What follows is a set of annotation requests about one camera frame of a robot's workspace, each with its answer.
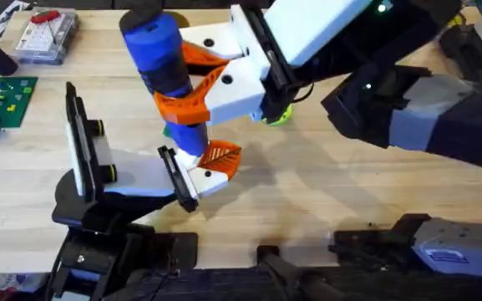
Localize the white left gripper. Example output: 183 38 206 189
52 137 242 235

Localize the blue electric screwdriver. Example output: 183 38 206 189
118 0 211 158

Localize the clear box with red tool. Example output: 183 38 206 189
13 8 79 66

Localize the green board with toy blocks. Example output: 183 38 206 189
0 76 39 135

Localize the black rail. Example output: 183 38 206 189
131 267 482 301

